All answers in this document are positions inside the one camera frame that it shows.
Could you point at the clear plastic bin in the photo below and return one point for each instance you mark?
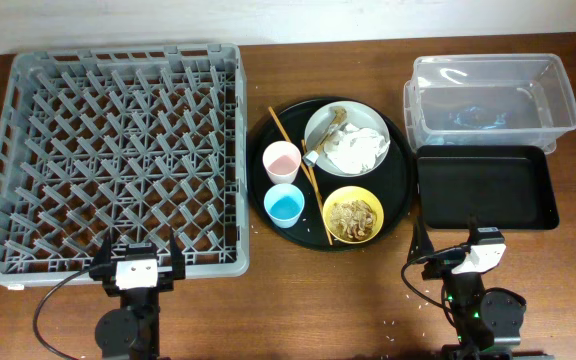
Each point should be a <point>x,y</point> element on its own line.
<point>488,99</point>

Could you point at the yellow bowl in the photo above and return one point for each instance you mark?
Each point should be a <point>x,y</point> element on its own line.
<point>350,193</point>

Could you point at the black rectangular tray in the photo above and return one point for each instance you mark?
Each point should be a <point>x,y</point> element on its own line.
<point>505,186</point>

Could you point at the food scraps pile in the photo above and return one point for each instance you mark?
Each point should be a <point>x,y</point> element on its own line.
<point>352,221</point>

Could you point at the grey dishwasher rack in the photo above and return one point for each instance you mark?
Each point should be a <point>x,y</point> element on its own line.
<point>142,145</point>

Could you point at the pink cup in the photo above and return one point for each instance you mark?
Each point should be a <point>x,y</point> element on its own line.
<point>281,160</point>

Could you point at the grey round plate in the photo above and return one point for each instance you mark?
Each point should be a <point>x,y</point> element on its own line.
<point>359,115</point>

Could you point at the blue cup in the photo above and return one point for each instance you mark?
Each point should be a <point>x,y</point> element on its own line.
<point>284,204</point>

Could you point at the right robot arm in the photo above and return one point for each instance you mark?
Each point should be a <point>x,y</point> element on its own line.
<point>487,321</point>

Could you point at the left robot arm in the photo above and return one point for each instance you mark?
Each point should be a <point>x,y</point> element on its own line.
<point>132,330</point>

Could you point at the brown stick wrapper waste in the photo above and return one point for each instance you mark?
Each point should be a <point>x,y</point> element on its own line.
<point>314,147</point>

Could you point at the white napkin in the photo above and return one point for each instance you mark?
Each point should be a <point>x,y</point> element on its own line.
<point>355,151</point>

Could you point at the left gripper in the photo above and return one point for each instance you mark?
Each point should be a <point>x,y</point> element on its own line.
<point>103,266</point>

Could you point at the wooden chopstick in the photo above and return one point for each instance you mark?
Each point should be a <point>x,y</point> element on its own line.
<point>317,195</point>
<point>287,138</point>

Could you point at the lower wooden chopstick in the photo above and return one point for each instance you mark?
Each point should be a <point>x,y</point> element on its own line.
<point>317,195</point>

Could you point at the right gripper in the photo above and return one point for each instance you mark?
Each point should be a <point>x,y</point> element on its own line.
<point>422,243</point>

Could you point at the upper wooden chopstick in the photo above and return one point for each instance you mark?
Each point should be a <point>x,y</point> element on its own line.
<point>287,138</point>

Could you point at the round black tray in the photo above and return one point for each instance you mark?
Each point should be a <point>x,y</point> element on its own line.
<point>393,182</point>

